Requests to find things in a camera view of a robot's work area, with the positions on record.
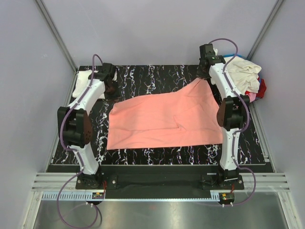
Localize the salmon pink t shirt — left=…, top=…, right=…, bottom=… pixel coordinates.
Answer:
left=107, top=78, right=223, bottom=150

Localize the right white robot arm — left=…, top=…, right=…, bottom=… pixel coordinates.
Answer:
left=198, top=58, right=249, bottom=189

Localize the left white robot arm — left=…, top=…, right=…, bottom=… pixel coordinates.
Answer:
left=57, top=73, right=117, bottom=189

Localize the blue garment in pile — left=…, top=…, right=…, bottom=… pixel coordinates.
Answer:
left=223, top=54, right=247, bottom=59

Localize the folded white t shirt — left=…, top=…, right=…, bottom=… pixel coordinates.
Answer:
left=72, top=70, right=92, bottom=99

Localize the crumpled cream t shirt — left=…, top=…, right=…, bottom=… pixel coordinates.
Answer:
left=226, top=55, right=262, bottom=94

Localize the pink garment in pile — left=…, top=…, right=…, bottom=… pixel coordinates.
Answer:
left=247, top=92, right=256, bottom=103

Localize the red garment in pile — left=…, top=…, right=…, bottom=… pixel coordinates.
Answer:
left=256, top=79, right=267, bottom=100

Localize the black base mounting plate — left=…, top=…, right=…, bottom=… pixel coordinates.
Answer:
left=76, top=165, right=244, bottom=200

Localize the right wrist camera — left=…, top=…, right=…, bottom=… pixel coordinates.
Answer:
left=199, top=43, right=225, bottom=65

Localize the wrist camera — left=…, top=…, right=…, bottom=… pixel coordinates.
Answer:
left=98, top=63, right=116, bottom=80
left=199, top=43, right=225, bottom=65

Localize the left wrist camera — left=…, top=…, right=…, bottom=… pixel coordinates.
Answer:
left=98, top=63, right=116, bottom=80

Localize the left aluminium frame post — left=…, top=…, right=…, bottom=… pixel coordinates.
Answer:
left=34, top=0, right=77, bottom=72

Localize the aluminium frame post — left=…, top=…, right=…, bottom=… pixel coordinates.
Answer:
left=34, top=0, right=77, bottom=72
left=247, top=0, right=285, bottom=61

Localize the right aluminium frame post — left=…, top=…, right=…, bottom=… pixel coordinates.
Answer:
left=247, top=0, right=285, bottom=61

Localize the slotted grey cable duct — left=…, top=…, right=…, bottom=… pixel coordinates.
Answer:
left=41, top=191, right=220, bottom=202

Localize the right aluminium rail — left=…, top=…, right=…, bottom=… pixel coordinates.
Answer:
left=240, top=105, right=303, bottom=229

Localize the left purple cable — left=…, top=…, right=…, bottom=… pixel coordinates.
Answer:
left=57, top=54, right=103, bottom=227

